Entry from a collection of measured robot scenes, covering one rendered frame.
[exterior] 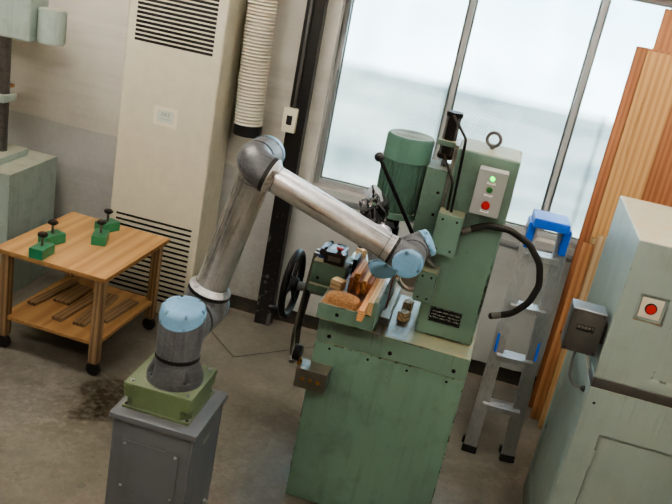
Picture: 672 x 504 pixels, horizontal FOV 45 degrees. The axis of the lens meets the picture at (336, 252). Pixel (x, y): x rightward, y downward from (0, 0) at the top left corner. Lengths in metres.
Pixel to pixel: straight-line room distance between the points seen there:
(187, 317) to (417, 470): 1.14
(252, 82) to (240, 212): 1.68
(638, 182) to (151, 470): 2.62
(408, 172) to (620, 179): 1.50
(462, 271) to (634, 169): 1.43
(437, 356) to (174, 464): 1.00
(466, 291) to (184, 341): 1.04
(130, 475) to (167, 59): 2.20
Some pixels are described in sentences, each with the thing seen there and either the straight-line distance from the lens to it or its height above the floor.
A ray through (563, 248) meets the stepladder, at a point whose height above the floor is 1.05.
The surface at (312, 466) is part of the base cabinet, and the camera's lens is 3.32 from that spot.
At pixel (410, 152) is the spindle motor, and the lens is 2.90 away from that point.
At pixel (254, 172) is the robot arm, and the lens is 2.44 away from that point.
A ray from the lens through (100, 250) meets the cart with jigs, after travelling 4.05.
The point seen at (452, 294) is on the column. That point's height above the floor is 0.99.
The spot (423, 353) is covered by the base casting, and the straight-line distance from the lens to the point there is 2.98.
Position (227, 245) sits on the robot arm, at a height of 1.11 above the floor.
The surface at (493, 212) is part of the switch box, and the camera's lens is 2.83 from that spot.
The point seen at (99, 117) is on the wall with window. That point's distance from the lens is 4.82.
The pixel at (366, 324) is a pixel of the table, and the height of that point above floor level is 0.86.
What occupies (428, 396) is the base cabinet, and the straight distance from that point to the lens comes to 3.06.
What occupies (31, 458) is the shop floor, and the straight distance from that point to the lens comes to 3.51.
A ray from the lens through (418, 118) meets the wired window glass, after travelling 4.32.
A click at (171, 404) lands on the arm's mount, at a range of 2.73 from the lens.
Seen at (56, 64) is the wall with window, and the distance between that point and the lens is 4.91.
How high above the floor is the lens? 2.08
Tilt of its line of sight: 20 degrees down
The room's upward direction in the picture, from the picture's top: 11 degrees clockwise
